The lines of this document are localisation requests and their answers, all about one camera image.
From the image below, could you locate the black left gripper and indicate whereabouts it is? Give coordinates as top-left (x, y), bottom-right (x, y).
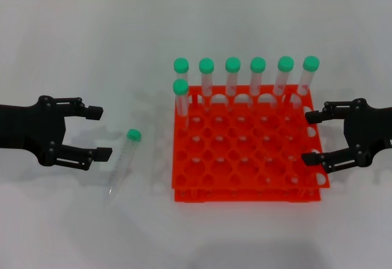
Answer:
top-left (0, 96), bottom-right (113, 171)

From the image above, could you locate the orange test tube rack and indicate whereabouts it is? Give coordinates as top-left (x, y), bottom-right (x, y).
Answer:
top-left (170, 84), bottom-right (331, 204)

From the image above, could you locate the clear test tube green cap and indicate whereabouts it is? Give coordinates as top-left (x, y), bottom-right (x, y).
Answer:
top-left (198, 58), bottom-right (215, 112)
top-left (249, 56), bottom-right (266, 98)
top-left (107, 127), bottom-right (143, 197)
top-left (173, 78), bottom-right (190, 129)
top-left (225, 56), bottom-right (241, 110)
top-left (272, 56), bottom-right (295, 101)
top-left (295, 55), bottom-right (321, 101)
top-left (173, 57), bottom-right (190, 83)

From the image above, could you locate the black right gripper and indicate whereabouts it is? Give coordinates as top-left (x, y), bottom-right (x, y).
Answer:
top-left (301, 97), bottom-right (392, 174)

